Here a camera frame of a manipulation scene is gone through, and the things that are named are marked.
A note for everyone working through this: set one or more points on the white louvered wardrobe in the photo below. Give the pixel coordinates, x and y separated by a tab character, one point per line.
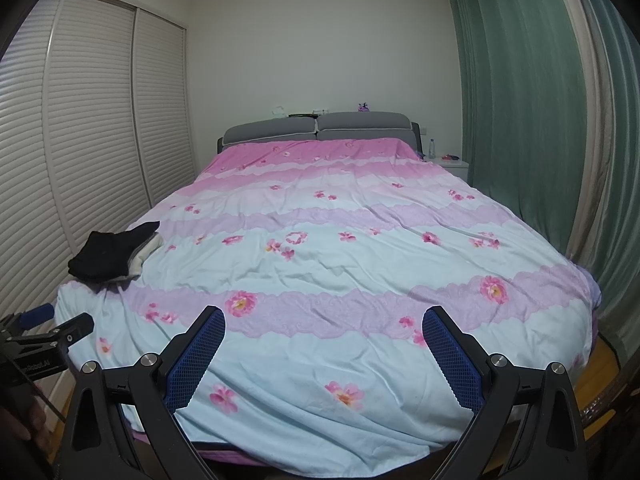
90	135

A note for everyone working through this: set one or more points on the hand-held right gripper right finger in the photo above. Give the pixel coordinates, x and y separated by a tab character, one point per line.
450	355

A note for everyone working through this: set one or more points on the beige folded cloth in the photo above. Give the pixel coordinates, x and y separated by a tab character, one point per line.
145	255

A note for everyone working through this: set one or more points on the grey upholstered bed headboard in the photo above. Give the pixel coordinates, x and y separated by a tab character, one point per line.
365	127

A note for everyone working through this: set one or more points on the pink floral bedspread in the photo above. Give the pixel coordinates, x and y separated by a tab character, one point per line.
350	260

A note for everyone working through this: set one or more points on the small purple toy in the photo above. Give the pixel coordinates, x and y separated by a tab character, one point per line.
363	107

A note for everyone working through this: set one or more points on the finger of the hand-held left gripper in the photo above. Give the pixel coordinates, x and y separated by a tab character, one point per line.
75	327
37	314

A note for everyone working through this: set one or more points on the person's left hand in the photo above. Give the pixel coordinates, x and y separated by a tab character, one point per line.
12	422

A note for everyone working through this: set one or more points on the beige curtain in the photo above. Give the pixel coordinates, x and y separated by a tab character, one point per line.
592	135

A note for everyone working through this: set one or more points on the black pants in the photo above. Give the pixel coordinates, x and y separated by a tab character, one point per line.
105	255

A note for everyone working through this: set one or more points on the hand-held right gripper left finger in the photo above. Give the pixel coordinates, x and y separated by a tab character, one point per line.
197	355

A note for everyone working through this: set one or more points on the white nightstand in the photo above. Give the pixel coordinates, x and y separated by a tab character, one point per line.
452	166

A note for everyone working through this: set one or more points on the green curtain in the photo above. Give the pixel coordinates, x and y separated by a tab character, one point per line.
622	210
510	110

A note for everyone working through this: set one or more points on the clear plastic bottle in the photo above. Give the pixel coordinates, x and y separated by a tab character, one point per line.
431	150

